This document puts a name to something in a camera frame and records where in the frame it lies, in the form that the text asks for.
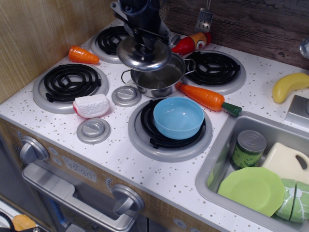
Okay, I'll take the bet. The silver stovetop knob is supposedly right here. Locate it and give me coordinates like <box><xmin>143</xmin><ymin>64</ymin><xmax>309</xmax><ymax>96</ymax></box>
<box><xmin>112</xmin><ymin>86</ymin><xmax>141</xmax><ymax>107</ymax></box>
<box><xmin>76</xmin><ymin>118</ymin><xmax>111</xmax><ymax>145</ymax></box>

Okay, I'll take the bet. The white pink toy fish slice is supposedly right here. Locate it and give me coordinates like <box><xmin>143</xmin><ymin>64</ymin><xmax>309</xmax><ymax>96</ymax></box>
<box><xmin>72</xmin><ymin>94</ymin><xmax>110</xmax><ymax>118</ymax></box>

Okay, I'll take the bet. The small orange toy carrot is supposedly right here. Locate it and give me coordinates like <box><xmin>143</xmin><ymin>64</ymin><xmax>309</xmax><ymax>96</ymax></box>
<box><xmin>69</xmin><ymin>45</ymin><xmax>99</xmax><ymax>64</ymax></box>

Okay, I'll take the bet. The silver pot lid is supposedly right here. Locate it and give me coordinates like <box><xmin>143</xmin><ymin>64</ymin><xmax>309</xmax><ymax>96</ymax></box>
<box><xmin>117</xmin><ymin>37</ymin><xmax>171</xmax><ymax>72</ymax></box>

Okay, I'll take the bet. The hanging silver spatula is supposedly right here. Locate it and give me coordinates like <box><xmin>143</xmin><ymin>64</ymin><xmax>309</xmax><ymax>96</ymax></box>
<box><xmin>195</xmin><ymin>0</ymin><xmax>214</xmax><ymax>32</ymax></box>

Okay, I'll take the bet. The light blue plastic bowl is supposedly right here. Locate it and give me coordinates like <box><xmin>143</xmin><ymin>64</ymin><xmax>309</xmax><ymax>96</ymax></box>
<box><xmin>153</xmin><ymin>97</ymin><xmax>204</xmax><ymax>140</ymax></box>

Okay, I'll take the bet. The front left black burner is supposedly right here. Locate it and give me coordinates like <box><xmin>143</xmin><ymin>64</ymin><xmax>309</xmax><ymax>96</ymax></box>
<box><xmin>32</xmin><ymin>63</ymin><xmax>109</xmax><ymax>114</ymax></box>

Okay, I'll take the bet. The left silver oven knob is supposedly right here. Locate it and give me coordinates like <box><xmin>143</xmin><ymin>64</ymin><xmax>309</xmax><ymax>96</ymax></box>
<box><xmin>20</xmin><ymin>135</ymin><xmax>49</xmax><ymax>164</ymax></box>

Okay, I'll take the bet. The red yellow toy bottle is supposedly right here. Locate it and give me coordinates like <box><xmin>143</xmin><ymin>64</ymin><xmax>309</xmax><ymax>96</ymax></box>
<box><xmin>171</xmin><ymin>32</ymin><xmax>212</xmax><ymax>55</ymax></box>

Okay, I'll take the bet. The right silver oven knob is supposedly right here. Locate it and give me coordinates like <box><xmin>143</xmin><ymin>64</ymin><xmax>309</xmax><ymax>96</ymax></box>
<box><xmin>112</xmin><ymin>184</ymin><xmax>145</xmax><ymax>216</ymax></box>

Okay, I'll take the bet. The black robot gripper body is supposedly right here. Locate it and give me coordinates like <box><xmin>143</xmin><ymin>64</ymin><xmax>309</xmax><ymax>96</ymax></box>
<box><xmin>110</xmin><ymin>1</ymin><xmax>170</xmax><ymax>49</ymax></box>

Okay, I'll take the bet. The silver oven knob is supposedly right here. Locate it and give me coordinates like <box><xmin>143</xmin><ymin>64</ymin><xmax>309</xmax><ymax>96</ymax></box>
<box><xmin>20</xmin><ymin>135</ymin><xmax>49</xmax><ymax>164</ymax></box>
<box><xmin>112</xmin><ymin>184</ymin><xmax>145</xmax><ymax>216</ymax></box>

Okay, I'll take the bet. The green toy cabbage half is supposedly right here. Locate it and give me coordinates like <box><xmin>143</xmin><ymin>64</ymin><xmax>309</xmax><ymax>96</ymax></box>
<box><xmin>275</xmin><ymin>179</ymin><xmax>296</xmax><ymax>220</ymax></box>

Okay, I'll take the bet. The back right black burner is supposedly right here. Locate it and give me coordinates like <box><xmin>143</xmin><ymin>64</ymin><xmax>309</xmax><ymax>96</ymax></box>
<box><xmin>183</xmin><ymin>50</ymin><xmax>247</xmax><ymax>95</ymax></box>

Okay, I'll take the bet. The hanging silver strainer spoon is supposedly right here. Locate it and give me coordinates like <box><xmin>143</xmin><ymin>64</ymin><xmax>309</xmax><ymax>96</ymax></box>
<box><xmin>159</xmin><ymin>0</ymin><xmax>169</xmax><ymax>21</ymax></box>

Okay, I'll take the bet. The small silver pot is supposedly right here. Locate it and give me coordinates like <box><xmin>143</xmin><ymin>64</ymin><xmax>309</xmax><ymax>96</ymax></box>
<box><xmin>122</xmin><ymin>53</ymin><xmax>197</xmax><ymax>98</ymax></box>

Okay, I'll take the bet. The green toy can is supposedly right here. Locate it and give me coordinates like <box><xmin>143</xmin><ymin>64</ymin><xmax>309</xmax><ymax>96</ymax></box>
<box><xmin>231</xmin><ymin>130</ymin><xmax>267</xmax><ymax>170</ymax></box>

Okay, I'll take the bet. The orange object bottom left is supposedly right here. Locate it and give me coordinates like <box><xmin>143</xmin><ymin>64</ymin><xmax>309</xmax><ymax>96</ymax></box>
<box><xmin>12</xmin><ymin>215</ymin><xmax>36</xmax><ymax>231</ymax></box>

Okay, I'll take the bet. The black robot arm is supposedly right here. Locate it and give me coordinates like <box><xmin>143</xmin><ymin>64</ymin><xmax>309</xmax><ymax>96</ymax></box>
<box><xmin>110</xmin><ymin>0</ymin><xmax>170</xmax><ymax>50</ymax></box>

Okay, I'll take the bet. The yellow toy banana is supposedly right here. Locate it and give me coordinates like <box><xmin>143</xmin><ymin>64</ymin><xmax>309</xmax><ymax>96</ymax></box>
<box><xmin>272</xmin><ymin>73</ymin><xmax>309</xmax><ymax>103</ymax></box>

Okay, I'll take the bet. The lower silver stovetop knob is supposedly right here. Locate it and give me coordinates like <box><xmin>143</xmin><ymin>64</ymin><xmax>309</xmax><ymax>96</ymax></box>
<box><xmin>76</xmin><ymin>118</ymin><xmax>111</xmax><ymax>145</ymax></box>

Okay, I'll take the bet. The front right black burner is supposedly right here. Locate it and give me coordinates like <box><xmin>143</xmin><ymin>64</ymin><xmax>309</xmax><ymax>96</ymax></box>
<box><xmin>128</xmin><ymin>98</ymin><xmax>212</xmax><ymax>162</ymax></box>

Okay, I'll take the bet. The oven clock display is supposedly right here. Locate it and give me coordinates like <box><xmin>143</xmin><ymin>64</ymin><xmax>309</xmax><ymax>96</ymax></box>
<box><xmin>62</xmin><ymin>156</ymin><xmax>97</xmax><ymax>183</ymax></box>

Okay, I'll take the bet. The cream toy cutting board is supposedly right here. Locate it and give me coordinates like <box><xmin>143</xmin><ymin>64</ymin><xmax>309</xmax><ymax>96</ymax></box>
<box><xmin>262</xmin><ymin>142</ymin><xmax>309</xmax><ymax>184</ymax></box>

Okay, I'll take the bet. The silver oven door handle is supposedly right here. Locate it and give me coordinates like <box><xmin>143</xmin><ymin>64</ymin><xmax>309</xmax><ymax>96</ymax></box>
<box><xmin>22</xmin><ymin>163</ymin><xmax>135</xmax><ymax>232</ymax></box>

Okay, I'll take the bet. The silver sink basin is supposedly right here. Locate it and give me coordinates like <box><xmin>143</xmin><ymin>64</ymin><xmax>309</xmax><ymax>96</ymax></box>
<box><xmin>196</xmin><ymin>112</ymin><xmax>309</xmax><ymax>232</ymax></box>

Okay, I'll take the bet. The upper silver stovetop knob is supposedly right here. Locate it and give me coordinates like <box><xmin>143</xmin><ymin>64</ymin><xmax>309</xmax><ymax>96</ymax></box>
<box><xmin>112</xmin><ymin>86</ymin><xmax>141</xmax><ymax>107</ymax></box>

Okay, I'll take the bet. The green plastic plate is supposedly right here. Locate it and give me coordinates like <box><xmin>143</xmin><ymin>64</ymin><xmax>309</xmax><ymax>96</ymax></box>
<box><xmin>218</xmin><ymin>167</ymin><xmax>285</xmax><ymax>217</ymax></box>

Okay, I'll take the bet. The large orange toy carrot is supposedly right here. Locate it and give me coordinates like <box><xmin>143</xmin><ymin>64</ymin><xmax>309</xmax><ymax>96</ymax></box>
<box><xmin>178</xmin><ymin>84</ymin><xmax>242</xmax><ymax>117</ymax></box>

